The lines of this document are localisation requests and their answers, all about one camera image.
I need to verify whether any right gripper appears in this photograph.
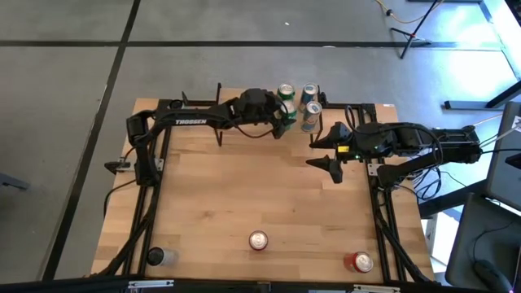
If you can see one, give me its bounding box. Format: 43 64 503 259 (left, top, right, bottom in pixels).
305 120 402 185

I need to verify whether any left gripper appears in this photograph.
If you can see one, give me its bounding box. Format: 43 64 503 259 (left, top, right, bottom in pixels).
238 88 297 140

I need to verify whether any green soda can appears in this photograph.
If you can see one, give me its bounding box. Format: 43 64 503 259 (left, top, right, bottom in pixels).
277 83 296 102
278 99 299 131

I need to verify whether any pale blue Red Bull can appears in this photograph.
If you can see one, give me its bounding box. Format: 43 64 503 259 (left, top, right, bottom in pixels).
300 100 323 133

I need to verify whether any blue silver Red Bull can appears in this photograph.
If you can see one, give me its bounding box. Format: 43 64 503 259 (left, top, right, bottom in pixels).
299 82 320 113

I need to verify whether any red soda can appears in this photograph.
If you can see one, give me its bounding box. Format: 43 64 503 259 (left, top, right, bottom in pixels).
343 251 374 273

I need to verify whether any red Fanta strawberry can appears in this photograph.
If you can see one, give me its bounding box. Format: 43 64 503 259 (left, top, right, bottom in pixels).
247 230 269 251

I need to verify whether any black desk leg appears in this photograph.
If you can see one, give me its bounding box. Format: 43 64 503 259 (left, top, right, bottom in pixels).
418 178 489 219
443 79 521 111

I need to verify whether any black tripod stand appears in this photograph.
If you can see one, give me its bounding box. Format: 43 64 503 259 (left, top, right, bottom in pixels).
389 0 444 60

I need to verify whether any grey desk surface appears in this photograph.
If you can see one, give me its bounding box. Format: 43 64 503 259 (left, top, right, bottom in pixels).
444 193 521 291
486 101 521 212

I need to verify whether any black clamp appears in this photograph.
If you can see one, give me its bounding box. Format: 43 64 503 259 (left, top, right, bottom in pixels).
103 160 135 175

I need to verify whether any black computer mouse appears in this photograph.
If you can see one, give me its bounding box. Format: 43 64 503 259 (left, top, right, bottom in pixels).
472 259 512 292

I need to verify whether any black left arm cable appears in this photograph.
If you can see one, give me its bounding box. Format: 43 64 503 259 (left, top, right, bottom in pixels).
234 121 278 139

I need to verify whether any black aluminium table frame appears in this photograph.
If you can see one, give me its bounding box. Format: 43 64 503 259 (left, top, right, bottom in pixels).
91 97 440 288

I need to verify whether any black cable bundle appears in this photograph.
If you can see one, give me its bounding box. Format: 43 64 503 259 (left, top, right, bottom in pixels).
401 162 461 203

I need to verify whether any long silver bracket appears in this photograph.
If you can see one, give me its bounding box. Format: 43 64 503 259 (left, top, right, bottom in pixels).
352 283 402 293
128 279 175 290

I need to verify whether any yellow hanging cable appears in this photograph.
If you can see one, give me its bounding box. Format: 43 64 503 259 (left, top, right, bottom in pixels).
374 0 444 24

